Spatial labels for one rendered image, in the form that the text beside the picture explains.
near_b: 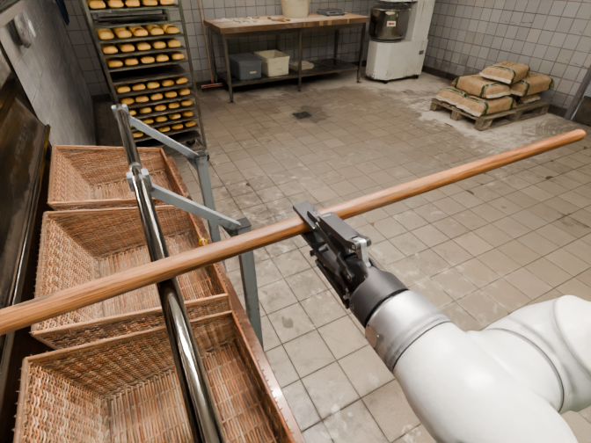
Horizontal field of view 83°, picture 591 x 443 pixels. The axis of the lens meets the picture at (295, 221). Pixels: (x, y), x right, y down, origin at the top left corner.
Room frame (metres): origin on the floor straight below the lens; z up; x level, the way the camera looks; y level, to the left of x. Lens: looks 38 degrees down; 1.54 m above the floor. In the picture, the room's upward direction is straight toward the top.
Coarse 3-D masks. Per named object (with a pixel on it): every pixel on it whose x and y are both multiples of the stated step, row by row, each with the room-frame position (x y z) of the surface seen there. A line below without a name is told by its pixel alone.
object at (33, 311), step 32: (480, 160) 0.64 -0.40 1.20; (512, 160) 0.67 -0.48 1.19; (384, 192) 0.51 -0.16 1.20; (416, 192) 0.54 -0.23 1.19; (288, 224) 0.42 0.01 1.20; (192, 256) 0.35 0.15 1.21; (224, 256) 0.36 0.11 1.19; (96, 288) 0.29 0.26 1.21; (128, 288) 0.30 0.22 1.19; (0, 320) 0.24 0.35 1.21; (32, 320) 0.25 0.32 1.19
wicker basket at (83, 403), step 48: (144, 336) 0.49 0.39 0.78; (240, 336) 0.53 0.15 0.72; (48, 384) 0.37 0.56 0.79; (96, 384) 0.43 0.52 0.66; (144, 384) 0.46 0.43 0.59; (240, 384) 0.46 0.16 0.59; (48, 432) 0.27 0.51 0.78; (96, 432) 0.32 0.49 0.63; (144, 432) 0.34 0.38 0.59; (240, 432) 0.34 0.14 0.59; (288, 432) 0.29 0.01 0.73
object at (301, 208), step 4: (296, 204) 0.46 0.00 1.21; (300, 204) 0.46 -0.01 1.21; (304, 204) 0.46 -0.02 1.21; (308, 204) 0.46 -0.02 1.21; (296, 208) 0.45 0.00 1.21; (300, 208) 0.45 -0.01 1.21; (304, 208) 0.45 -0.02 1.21; (308, 208) 0.45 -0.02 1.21; (296, 212) 0.45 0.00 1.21; (300, 212) 0.44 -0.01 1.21; (304, 212) 0.44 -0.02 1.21; (300, 216) 0.44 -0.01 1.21; (304, 216) 0.43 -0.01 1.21; (304, 220) 0.42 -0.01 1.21; (308, 220) 0.42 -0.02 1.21; (308, 224) 0.41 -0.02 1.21; (312, 224) 0.41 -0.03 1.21; (312, 228) 0.40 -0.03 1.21
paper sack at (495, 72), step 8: (496, 64) 4.12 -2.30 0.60; (520, 64) 4.15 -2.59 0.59; (480, 72) 4.09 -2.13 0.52; (488, 72) 4.03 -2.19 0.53; (496, 72) 3.97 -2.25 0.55; (504, 72) 3.92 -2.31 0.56; (512, 72) 3.90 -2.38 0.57; (520, 72) 3.99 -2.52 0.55; (528, 72) 4.18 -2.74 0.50; (496, 80) 3.95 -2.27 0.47; (504, 80) 3.87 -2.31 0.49; (512, 80) 3.88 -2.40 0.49
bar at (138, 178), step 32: (128, 128) 0.89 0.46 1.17; (128, 160) 0.70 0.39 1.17; (192, 160) 1.15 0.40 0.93; (160, 192) 0.65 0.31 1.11; (224, 224) 0.71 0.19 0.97; (160, 256) 0.38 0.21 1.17; (160, 288) 0.31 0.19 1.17; (256, 288) 0.73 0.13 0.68; (256, 320) 0.73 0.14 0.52; (192, 352) 0.22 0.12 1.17; (192, 384) 0.18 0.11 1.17; (192, 416) 0.15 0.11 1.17
